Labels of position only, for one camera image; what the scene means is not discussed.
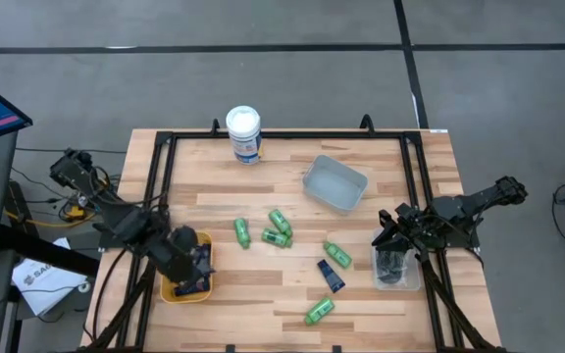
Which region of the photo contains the green travel bottle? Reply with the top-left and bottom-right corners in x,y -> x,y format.
303,296 -> 336,327
261,227 -> 294,249
232,217 -> 252,250
323,240 -> 353,270
267,208 -> 294,238

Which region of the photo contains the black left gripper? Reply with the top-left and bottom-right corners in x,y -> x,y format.
158,225 -> 216,295

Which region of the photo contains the black aluminium table frame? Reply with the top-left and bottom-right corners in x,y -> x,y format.
78,113 -> 507,353

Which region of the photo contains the black diagonal stand bar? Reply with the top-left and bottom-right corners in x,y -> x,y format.
0,224 -> 101,278

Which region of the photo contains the thin black floor cable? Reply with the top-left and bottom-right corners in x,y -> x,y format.
15,146 -> 128,155

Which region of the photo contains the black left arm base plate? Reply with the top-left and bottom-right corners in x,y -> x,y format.
93,223 -> 166,249

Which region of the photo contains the white wipes canister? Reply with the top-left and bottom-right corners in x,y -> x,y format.
225,105 -> 264,166

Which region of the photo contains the clear plastic container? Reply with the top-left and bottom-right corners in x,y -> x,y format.
370,227 -> 422,292

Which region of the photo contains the yellow cable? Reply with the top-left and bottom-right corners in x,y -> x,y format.
2,205 -> 98,229

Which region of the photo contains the yellow plastic bin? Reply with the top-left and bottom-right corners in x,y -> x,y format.
159,230 -> 214,305

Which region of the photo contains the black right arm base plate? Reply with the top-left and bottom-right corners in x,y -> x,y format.
408,209 -> 481,249

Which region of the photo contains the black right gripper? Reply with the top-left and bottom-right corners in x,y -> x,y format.
371,203 -> 441,253

